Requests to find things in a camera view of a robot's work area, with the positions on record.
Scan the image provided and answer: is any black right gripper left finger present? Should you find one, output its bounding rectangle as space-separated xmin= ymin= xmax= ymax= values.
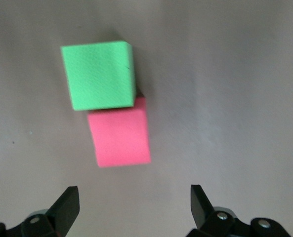
xmin=0 ymin=186 xmax=81 ymax=237

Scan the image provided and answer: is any green foam cube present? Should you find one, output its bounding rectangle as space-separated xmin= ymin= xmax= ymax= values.
xmin=60 ymin=40 xmax=137 ymax=111

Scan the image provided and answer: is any red foam cube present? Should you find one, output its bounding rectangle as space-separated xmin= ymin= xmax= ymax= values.
xmin=86 ymin=96 xmax=152 ymax=168

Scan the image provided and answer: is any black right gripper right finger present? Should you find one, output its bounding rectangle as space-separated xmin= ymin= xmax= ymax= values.
xmin=187 ymin=184 xmax=293 ymax=237

